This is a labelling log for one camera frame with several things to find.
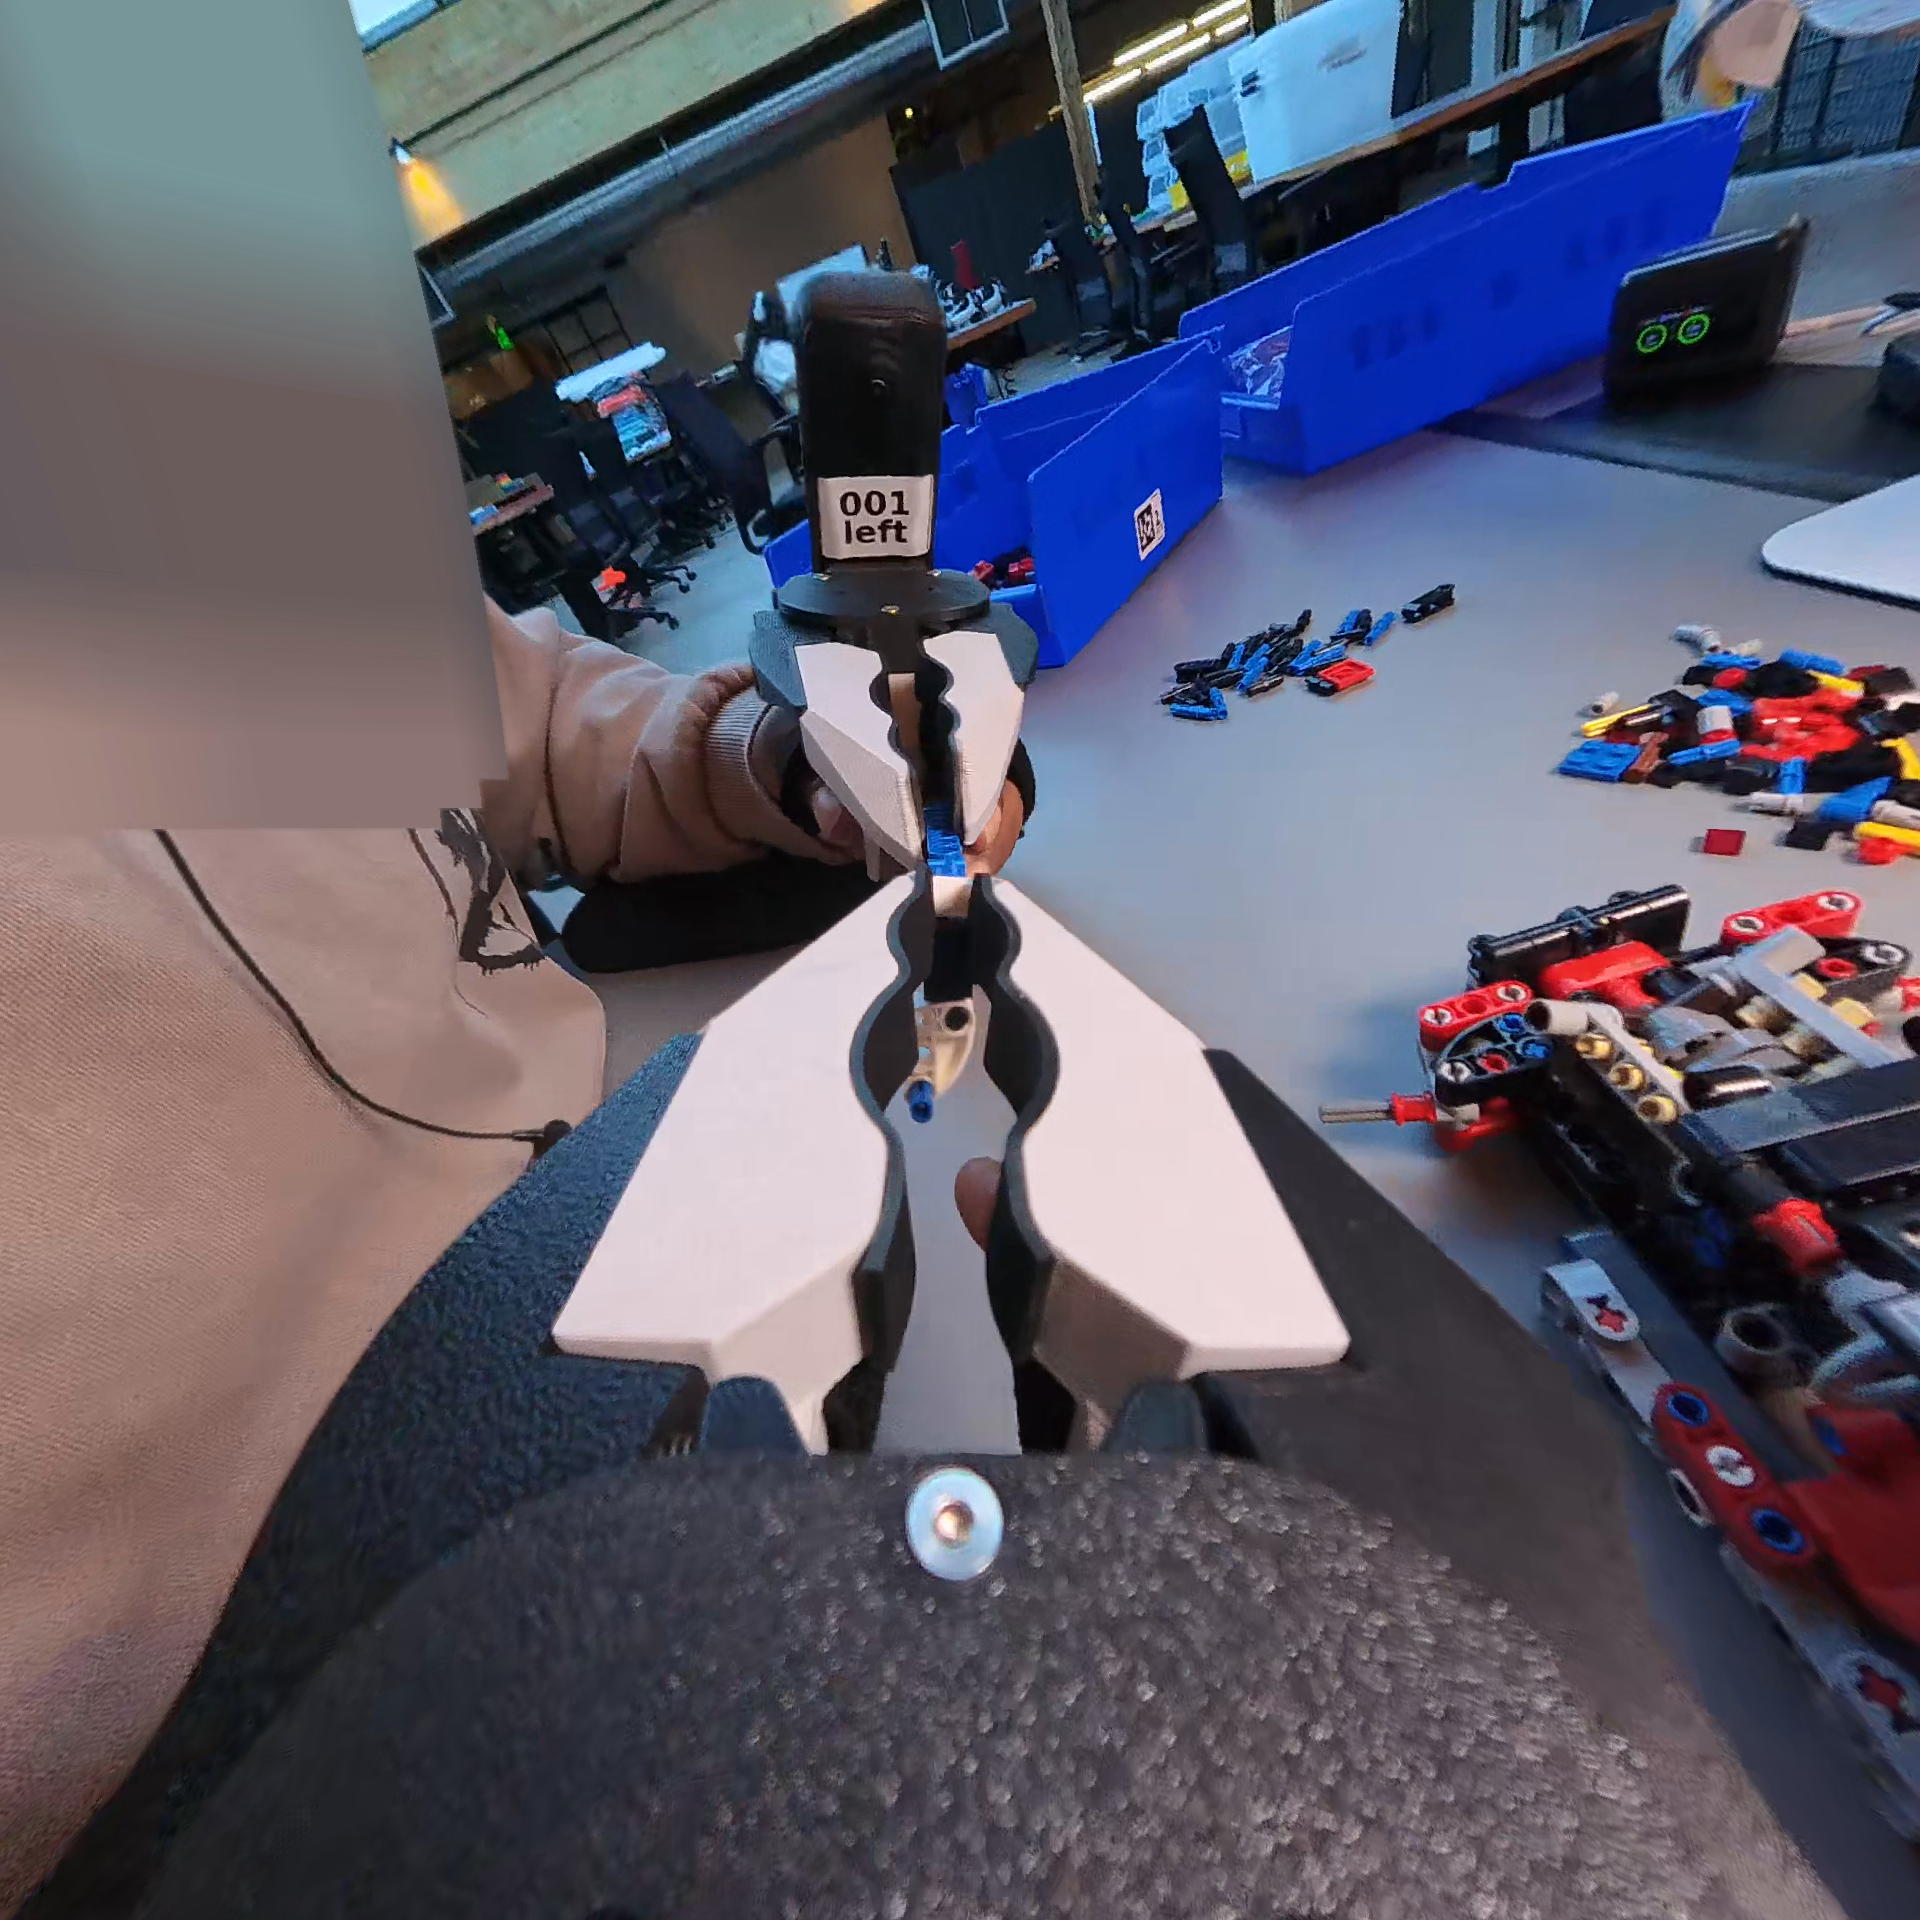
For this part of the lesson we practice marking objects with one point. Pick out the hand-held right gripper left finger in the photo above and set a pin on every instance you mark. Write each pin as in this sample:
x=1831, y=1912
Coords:
x=720, y=1201

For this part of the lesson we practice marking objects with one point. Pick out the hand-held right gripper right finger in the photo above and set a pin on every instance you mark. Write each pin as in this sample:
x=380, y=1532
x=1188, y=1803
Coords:
x=1186, y=1201

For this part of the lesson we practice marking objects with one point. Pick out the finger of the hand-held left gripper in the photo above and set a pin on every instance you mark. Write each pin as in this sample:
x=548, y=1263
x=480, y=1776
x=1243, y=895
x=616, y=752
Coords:
x=990, y=721
x=855, y=750

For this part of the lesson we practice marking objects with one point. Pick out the blue and white lego panel assembly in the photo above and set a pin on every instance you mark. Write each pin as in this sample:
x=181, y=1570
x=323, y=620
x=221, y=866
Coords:
x=946, y=855

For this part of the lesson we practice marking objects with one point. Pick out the small white lego connector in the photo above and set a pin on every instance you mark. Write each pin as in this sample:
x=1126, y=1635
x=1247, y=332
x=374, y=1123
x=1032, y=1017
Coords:
x=954, y=897

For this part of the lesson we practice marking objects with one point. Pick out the small black lego piece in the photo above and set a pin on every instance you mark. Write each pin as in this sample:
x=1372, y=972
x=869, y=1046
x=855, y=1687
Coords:
x=957, y=961

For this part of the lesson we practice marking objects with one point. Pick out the white triangular lego beam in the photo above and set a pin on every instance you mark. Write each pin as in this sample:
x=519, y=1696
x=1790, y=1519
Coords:
x=946, y=1043

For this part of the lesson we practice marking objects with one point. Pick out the person's left forearm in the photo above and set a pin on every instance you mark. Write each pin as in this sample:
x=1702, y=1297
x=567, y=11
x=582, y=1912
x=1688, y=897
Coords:
x=645, y=750

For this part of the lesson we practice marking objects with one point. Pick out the pile of blue black lego pins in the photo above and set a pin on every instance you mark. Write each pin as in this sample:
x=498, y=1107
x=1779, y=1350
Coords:
x=1277, y=662

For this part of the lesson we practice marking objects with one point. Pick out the partly built lego car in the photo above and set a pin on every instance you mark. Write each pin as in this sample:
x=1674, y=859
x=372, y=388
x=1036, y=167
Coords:
x=1682, y=1124

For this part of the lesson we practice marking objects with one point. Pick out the pile of mixed lego pieces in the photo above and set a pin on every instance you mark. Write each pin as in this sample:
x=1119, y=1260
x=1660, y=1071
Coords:
x=1771, y=734

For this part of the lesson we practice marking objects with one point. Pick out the person's left hand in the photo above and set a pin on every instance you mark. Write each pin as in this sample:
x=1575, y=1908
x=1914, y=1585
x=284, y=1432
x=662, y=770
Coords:
x=1010, y=833

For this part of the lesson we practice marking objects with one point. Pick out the black padded wrist rest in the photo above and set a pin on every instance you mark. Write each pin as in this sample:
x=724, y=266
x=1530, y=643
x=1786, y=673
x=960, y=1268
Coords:
x=720, y=915

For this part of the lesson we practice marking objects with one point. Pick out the blue plastic parts bin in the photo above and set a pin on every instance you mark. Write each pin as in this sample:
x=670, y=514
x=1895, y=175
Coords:
x=1501, y=299
x=1109, y=511

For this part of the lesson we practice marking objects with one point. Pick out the small clear plastic bag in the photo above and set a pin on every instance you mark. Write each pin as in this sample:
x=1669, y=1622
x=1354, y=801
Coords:
x=1258, y=368

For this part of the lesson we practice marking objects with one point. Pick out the person's torso beige hoodie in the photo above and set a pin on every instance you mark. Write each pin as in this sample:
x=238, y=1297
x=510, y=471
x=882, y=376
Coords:
x=195, y=1201

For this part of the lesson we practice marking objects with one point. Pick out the stack of white storage boxes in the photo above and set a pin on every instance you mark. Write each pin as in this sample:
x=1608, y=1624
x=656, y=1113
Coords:
x=1307, y=89

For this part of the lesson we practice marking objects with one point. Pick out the black device with green display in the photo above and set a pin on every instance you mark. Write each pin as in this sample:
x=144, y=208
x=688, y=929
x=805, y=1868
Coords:
x=1711, y=316

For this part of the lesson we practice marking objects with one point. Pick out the white book stand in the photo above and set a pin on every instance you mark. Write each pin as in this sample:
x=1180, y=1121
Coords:
x=1862, y=547

